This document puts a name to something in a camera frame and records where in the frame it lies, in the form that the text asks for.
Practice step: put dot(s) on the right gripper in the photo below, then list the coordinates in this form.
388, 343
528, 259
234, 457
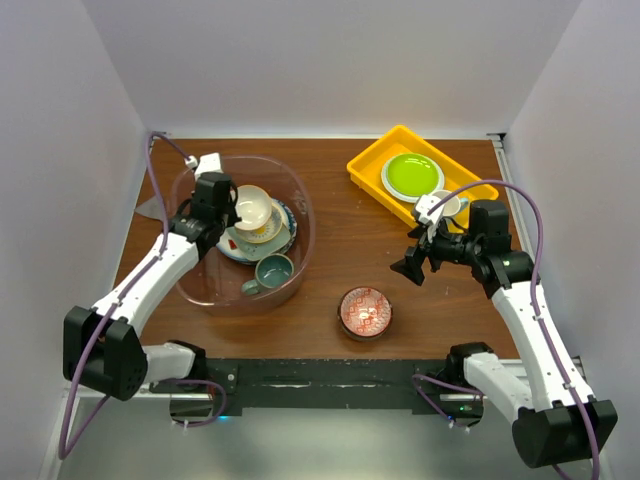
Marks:
411, 264

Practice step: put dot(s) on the red patterned bowl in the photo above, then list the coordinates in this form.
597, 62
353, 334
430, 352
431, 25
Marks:
365, 310

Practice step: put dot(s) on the black bowl beige inside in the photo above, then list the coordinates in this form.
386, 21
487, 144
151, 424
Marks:
365, 336

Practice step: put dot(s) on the blue floral plate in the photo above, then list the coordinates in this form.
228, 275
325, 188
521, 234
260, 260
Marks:
292, 226

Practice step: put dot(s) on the teal glazed mug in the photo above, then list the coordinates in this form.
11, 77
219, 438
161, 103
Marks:
270, 273

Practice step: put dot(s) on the yellow rimmed dark bowl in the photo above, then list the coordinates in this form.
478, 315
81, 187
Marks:
269, 230

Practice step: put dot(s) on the pale green rectangular dish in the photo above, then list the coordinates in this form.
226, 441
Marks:
259, 251

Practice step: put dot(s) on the brown bowl white inside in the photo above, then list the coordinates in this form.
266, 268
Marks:
253, 207

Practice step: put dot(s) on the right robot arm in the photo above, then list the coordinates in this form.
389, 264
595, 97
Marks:
554, 415

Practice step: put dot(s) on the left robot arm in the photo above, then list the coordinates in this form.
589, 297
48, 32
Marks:
101, 344

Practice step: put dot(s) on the clear plastic bin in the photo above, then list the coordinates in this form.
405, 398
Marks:
215, 284

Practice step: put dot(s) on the light blue mug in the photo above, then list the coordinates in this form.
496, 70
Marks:
453, 206

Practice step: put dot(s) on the pale blue rimmed plate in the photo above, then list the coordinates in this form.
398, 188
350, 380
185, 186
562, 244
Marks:
387, 187

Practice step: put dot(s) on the lime green plate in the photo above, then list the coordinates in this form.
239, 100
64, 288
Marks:
412, 175

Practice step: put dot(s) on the yellow plastic tray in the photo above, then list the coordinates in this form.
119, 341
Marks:
366, 168

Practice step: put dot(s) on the grey triangular marker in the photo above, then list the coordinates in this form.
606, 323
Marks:
151, 209

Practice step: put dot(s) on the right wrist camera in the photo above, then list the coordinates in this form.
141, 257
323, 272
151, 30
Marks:
427, 211

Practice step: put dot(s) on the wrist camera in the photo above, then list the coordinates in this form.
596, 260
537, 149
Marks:
209, 163
427, 211

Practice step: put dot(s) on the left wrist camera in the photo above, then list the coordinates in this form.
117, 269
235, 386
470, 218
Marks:
209, 163

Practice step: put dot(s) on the aluminium frame rail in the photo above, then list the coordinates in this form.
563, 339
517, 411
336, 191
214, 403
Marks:
117, 443

